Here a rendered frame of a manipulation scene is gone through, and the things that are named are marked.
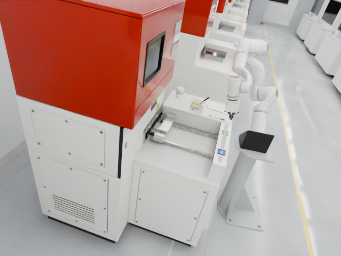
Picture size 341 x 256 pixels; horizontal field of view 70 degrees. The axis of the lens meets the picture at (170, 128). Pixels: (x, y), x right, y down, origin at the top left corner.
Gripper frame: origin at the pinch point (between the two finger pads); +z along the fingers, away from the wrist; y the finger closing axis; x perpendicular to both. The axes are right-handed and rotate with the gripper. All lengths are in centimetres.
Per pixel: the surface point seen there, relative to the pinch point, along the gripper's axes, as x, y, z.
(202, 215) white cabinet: -46, -13, 61
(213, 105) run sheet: 39.8, -17.7, 11.3
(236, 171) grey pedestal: 9, 9, 61
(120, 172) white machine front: -66, -62, 11
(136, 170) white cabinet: -46, -62, 26
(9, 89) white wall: 0, -210, -7
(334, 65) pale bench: 582, 241, 129
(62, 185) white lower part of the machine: -66, -113, 34
